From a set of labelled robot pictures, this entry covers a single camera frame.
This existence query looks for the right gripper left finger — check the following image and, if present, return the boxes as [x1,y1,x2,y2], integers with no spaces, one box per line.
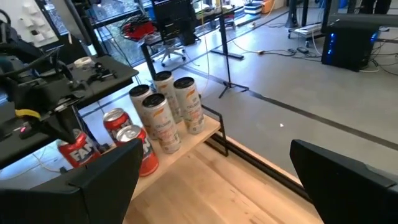
[0,138,144,224]

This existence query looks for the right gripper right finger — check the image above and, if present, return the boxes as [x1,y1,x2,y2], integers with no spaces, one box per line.
[289,139,398,224]

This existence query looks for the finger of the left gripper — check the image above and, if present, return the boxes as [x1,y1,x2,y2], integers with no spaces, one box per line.
[40,105,79,145]

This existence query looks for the red soda can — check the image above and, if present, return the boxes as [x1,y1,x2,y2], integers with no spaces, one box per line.
[57,128,103,169]
[103,107,134,147]
[115,124,160,177]

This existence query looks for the yellow tape tag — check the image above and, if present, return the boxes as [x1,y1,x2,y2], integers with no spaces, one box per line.
[14,108,41,120]

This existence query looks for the black computer mouse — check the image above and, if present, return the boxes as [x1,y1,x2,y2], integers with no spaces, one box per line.
[17,121,37,140]

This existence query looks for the white tape roll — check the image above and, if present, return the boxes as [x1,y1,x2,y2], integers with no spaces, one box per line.
[73,56,94,68]

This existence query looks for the black clamp tool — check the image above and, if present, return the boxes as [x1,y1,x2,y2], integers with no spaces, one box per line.
[86,62,118,86]

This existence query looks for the white office chair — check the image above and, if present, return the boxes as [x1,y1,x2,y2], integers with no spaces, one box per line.
[160,39,187,68]

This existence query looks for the black computer tower blue lights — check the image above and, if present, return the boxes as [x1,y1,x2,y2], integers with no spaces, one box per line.
[321,19,381,73]

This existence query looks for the black equipment rack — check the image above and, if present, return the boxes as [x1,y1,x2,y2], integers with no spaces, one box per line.
[151,0,200,47]

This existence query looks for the black tripod stand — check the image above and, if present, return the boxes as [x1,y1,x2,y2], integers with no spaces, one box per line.
[217,0,250,100]

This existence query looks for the white power strip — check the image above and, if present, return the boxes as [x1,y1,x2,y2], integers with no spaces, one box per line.
[287,23,326,40]

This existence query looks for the white blue storage bin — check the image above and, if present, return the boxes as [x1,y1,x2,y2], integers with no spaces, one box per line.
[243,2,264,16]

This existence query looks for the black aluminium frame rail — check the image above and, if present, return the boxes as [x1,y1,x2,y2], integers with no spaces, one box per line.
[203,133,313,203]

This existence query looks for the red cable bundle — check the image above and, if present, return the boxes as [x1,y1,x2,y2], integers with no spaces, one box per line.
[119,20,158,43]

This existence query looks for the wooden shelf black metal frame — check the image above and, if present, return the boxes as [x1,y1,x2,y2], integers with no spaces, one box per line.
[99,104,230,202]

